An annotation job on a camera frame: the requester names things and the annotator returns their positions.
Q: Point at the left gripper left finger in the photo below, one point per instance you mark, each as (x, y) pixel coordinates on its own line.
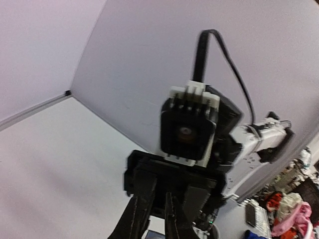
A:
(135, 218)

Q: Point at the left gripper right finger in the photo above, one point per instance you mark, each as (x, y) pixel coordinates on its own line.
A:
(181, 209)

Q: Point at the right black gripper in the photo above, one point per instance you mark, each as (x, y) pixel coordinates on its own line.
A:
(211, 178)

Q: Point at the blue nail polish bottle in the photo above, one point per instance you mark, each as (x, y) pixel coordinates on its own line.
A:
(154, 235)

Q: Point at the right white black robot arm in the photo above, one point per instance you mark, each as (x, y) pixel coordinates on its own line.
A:
(245, 148)

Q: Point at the black phone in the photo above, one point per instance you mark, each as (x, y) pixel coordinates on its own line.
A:
(250, 215)

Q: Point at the pile of colourful clothes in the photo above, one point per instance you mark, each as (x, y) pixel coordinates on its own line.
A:
(291, 217)

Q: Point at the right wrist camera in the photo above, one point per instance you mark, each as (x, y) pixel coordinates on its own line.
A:
(188, 122)

